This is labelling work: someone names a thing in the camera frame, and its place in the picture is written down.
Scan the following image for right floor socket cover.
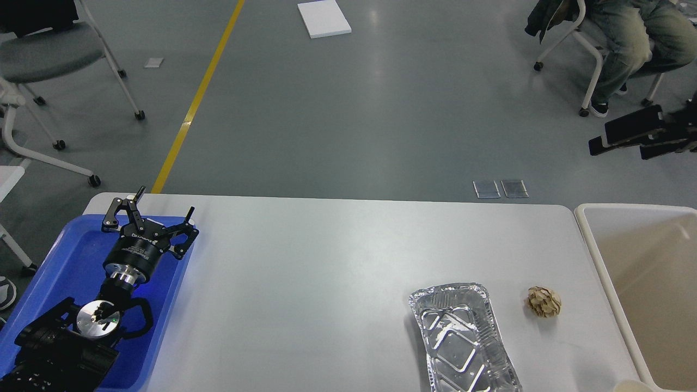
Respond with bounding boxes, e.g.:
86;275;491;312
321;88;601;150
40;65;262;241
500;179;529;198

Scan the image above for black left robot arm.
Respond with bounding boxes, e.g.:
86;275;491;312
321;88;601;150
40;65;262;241
2;189;199;391

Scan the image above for grey office chair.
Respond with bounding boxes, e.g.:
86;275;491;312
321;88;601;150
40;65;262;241
2;1;146;121

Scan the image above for white chair under person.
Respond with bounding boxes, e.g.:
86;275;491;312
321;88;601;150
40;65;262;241
534;0;666;118

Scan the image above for beige plastic bin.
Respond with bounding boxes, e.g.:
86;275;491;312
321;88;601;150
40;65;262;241
574;204;696;391

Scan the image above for white chair frame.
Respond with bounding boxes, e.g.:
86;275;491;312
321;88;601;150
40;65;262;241
2;78;102;188

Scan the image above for blue plastic tray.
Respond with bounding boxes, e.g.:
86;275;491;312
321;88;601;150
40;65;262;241
1;215;190;391

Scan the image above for aluminium foil tray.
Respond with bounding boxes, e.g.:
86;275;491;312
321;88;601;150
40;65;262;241
408;283;523;391

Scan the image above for crumpled brown paper ball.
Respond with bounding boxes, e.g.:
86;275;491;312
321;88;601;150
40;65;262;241
525;286;562;318

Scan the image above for small grey floor plate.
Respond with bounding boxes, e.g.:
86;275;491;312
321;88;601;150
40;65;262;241
144;57;164;69

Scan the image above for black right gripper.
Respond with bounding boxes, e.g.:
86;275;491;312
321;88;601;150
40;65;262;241
588;93;696;157

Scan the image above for white board on floor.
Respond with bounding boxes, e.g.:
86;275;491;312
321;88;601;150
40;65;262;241
298;1;352;39

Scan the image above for left floor socket cover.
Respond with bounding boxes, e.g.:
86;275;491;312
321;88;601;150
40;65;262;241
472;180;501;199

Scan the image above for seated person in jeans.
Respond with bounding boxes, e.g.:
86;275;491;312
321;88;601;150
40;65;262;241
583;1;696;118

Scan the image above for floor socket cover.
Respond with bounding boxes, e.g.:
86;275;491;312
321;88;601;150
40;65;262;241
472;180;501;199
500;179;529;198

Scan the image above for white paper cup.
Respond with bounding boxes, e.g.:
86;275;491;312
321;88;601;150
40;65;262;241
612;379;654;392

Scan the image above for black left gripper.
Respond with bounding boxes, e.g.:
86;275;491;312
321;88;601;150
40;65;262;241
102;186;199;285

